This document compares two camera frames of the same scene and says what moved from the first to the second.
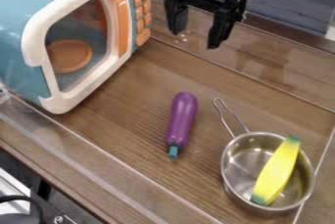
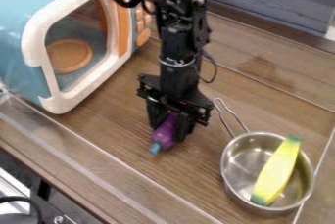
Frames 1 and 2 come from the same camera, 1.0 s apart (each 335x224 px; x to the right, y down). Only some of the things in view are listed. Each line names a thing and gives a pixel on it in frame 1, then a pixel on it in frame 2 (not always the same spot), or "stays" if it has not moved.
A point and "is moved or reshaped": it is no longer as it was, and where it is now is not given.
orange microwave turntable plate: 71,55 stays
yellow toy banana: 276,172 stays
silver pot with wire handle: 244,164 stays
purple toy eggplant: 185,108 is moved or reshaped
